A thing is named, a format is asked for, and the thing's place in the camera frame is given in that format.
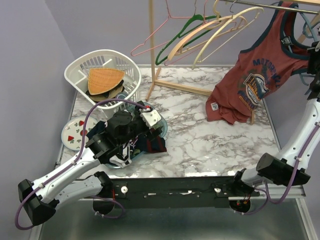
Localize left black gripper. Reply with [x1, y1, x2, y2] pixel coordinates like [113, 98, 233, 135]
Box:
[117, 101, 163, 147]

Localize red tank top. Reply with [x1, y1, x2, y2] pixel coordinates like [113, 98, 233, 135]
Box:
[205, 10, 310, 125]

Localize blue plastic hanger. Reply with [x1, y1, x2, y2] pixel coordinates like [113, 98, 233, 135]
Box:
[271, 0, 320, 87]

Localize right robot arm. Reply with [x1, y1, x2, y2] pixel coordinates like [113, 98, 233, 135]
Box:
[230, 41, 320, 199]

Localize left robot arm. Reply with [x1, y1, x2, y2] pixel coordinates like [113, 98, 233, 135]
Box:
[17, 106, 163, 226]

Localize green plastic hanger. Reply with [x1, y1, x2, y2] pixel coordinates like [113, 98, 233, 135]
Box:
[155, 1, 218, 66]

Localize light wooden hanger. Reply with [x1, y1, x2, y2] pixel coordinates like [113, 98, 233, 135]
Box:
[166, 0, 248, 62]

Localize cream plastic hanger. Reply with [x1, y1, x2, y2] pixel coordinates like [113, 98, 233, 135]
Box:
[191, 0, 264, 69]

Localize dark navy maroon garment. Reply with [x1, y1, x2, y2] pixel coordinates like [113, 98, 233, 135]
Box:
[86, 121, 167, 157]

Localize black white striped garment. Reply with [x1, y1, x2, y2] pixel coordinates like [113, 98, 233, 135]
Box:
[109, 140, 137, 168]

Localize wooden clothes rack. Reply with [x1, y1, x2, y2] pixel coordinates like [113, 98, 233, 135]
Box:
[145, 0, 320, 125]

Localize orange woven fan mat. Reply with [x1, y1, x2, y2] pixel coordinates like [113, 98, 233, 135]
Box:
[88, 68, 125, 95]

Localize watermelon pattern plate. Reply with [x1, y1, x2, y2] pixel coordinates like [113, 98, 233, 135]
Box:
[61, 115, 98, 151]

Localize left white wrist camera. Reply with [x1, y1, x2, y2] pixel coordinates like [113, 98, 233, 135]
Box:
[140, 107, 162, 129]

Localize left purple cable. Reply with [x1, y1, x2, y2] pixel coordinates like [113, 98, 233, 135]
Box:
[14, 98, 152, 230]

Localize purple cable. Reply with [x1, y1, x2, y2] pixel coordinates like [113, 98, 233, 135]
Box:
[236, 119, 320, 216]
[14, 98, 152, 230]

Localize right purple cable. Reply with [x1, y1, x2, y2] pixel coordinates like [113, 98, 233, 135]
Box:
[236, 119, 320, 216]

